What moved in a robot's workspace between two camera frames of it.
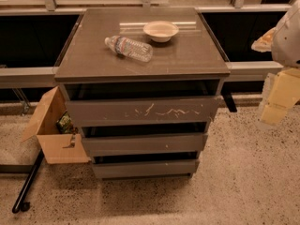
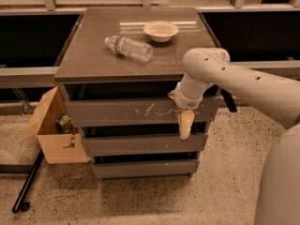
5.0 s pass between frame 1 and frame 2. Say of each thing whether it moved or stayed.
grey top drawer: stayed
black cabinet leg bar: stayed
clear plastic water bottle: stayed
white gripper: moved
